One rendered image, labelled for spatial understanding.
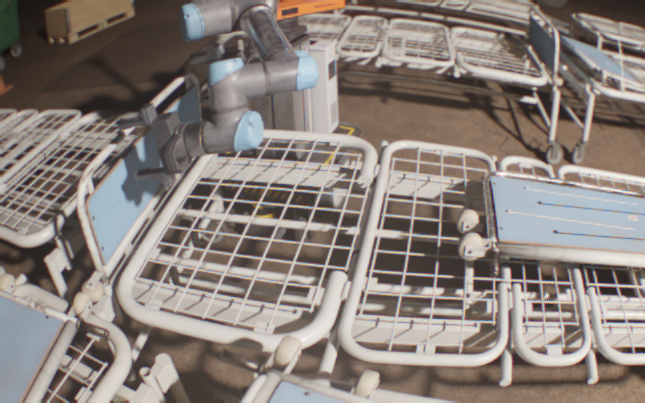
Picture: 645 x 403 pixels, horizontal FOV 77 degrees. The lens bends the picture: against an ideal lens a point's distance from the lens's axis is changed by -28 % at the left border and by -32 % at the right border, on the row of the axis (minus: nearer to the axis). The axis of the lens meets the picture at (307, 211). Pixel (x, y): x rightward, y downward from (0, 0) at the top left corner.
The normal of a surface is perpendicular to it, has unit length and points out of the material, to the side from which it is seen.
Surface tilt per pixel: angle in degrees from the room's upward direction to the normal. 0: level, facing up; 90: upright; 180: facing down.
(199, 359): 0
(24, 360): 5
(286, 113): 90
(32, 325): 5
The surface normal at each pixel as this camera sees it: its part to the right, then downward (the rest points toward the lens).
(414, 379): -0.04, -0.82
